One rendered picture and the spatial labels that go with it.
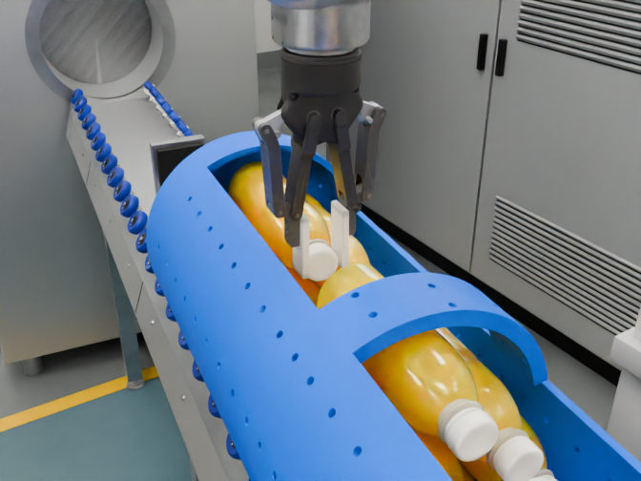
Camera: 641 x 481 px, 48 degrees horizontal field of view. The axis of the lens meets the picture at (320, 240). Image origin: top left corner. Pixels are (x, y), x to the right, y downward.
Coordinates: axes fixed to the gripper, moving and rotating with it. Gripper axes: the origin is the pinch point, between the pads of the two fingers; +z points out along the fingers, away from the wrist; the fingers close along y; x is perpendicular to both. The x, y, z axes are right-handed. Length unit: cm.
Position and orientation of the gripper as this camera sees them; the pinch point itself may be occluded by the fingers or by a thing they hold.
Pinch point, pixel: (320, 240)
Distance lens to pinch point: 76.3
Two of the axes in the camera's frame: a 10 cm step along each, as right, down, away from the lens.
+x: 4.0, 4.4, -8.0
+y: -9.1, 1.9, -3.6
